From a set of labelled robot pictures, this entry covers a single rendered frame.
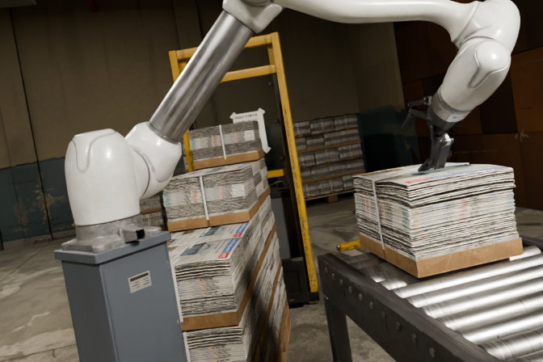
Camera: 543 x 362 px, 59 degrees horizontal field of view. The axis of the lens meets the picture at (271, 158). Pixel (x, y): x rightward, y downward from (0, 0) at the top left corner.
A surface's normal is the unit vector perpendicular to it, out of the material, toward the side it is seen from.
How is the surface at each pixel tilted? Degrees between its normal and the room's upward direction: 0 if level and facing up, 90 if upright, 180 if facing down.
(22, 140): 90
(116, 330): 90
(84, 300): 90
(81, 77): 90
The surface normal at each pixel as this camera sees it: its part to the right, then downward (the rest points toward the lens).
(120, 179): 0.72, -0.11
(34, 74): 0.21, 0.02
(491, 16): -0.03, -0.46
